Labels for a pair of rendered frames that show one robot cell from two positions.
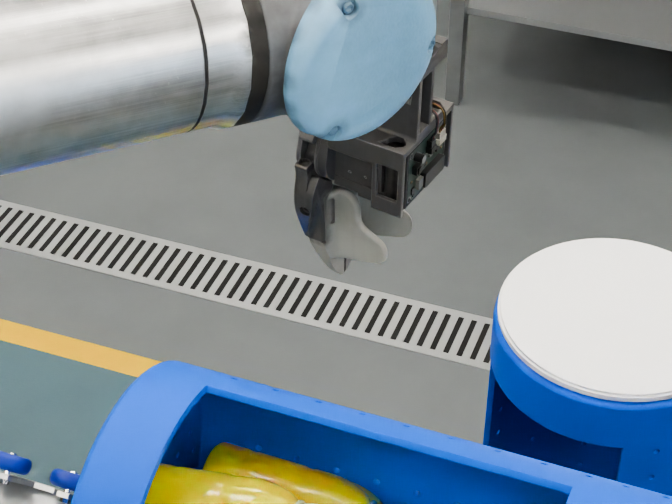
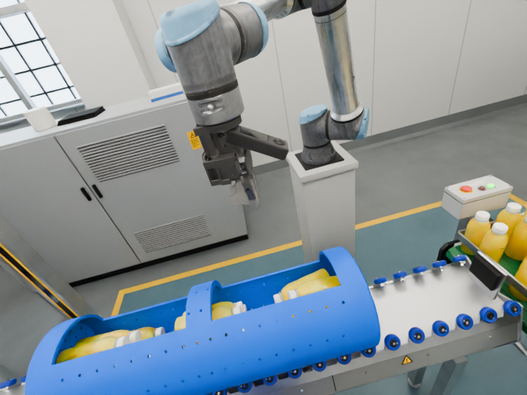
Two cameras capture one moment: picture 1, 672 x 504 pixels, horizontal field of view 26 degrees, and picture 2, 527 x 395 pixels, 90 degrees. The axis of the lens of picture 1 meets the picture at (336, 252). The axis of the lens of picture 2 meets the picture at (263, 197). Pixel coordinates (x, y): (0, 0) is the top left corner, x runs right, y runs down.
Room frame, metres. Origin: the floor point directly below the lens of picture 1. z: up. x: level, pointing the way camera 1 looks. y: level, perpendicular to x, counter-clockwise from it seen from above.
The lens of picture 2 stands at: (1.27, -0.17, 1.81)
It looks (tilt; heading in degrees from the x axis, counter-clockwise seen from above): 34 degrees down; 157
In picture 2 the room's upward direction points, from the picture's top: 14 degrees counter-clockwise
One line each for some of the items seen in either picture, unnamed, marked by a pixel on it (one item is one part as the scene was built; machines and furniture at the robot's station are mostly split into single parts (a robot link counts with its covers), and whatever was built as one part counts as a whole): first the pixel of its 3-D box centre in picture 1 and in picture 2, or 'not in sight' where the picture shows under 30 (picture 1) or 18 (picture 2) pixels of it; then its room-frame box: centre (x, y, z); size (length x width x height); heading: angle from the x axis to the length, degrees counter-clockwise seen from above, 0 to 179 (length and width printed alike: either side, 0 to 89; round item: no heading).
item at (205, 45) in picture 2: not in sight; (201, 50); (0.81, -0.02, 1.79); 0.10 x 0.09 x 0.12; 122
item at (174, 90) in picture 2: not in sight; (166, 92); (-0.95, 0.19, 1.48); 0.24 x 0.12 x 0.08; 78
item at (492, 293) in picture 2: not in sight; (484, 276); (1.08, 0.60, 0.99); 0.10 x 0.02 x 0.12; 159
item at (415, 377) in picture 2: not in sight; (421, 356); (0.99, 0.56, 0.31); 0.06 x 0.06 x 0.63; 69
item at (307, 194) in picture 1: (321, 182); not in sight; (0.80, 0.01, 1.56); 0.05 x 0.02 x 0.09; 149
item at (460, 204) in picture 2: not in sight; (474, 197); (0.88, 0.90, 1.05); 0.20 x 0.10 x 0.10; 69
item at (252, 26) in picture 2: not in sight; (232, 35); (0.74, 0.07, 1.80); 0.12 x 0.12 x 0.09; 32
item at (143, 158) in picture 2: not in sight; (115, 197); (-1.26, -0.54, 0.72); 2.15 x 0.54 x 1.45; 70
